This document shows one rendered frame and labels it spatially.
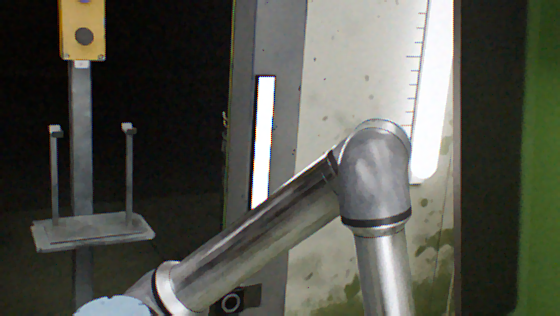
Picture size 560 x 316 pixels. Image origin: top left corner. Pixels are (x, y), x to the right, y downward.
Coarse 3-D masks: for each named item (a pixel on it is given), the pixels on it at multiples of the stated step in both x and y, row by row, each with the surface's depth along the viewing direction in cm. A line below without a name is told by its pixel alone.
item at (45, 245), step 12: (84, 216) 189; (96, 216) 190; (108, 216) 191; (120, 216) 191; (132, 216) 192; (36, 228) 178; (144, 228) 183; (84, 240) 171; (96, 240) 172; (108, 240) 173; (120, 240) 174; (132, 240) 176; (48, 252) 165
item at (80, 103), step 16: (80, 80) 180; (80, 96) 181; (80, 112) 182; (80, 128) 183; (80, 144) 184; (80, 160) 186; (80, 176) 187; (80, 192) 188; (80, 208) 189; (80, 256) 193; (80, 272) 195; (80, 288) 196; (80, 304) 197
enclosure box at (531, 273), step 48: (480, 0) 150; (528, 0) 160; (480, 48) 154; (528, 48) 165; (480, 96) 159; (528, 96) 171; (480, 144) 164; (528, 144) 176; (480, 192) 169; (528, 192) 182; (480, 240) 175; (528, 240) 189; (480, 288) 180; (528, 288) 195
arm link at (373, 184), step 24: (360, 144) 96; (384, 144) 95; (360, 168) 93; (384, 168) 92; (360, 192) 92; (384, 192) 91; (408, 192) 94; (360, 216) 92; (384, 216) 91; (408, 216) 93; (360, 240) 95; (384, 240) 93; (360, 264) 96; (384, 264) 94; (408, 264) 96; (384, 288) 95; (408, 288) 96; (384, 312) 96; (408, 312) 96
